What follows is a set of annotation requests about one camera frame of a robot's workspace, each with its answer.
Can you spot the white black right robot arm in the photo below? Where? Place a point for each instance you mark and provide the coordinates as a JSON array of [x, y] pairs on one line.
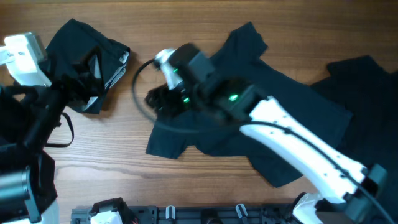
[[346, 190]]

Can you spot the dark clothes pile right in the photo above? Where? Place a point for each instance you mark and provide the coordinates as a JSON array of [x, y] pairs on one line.
[[365, 89]]

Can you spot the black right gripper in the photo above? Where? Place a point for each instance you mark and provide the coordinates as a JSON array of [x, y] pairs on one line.
[[156, 98]]

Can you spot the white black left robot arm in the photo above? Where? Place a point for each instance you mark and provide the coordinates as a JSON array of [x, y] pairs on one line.
[[30, 111]]

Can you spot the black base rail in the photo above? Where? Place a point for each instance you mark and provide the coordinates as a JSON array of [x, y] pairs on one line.
[[109, 213]]

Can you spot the dark green t-shirt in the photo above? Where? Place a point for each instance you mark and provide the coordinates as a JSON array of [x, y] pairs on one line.
[[240, 57]]

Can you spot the folded dark pants pile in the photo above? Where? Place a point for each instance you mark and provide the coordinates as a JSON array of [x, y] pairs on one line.
[[82, 65]]

